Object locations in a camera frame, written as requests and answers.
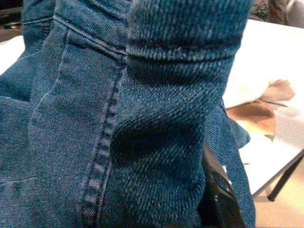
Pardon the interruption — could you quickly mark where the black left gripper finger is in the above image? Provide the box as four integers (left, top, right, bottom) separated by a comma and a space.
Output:
200, 142, 247, 228

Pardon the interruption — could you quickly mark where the blue denim garment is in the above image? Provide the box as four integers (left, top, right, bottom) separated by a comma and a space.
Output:
0, 0, 257, 228

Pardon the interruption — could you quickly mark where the black table leg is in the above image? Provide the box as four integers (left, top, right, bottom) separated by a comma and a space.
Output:
267, 152, 304, 202

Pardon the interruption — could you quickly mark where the cream garment with peach patch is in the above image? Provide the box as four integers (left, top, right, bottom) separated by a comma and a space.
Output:
225, 79, 304, 150

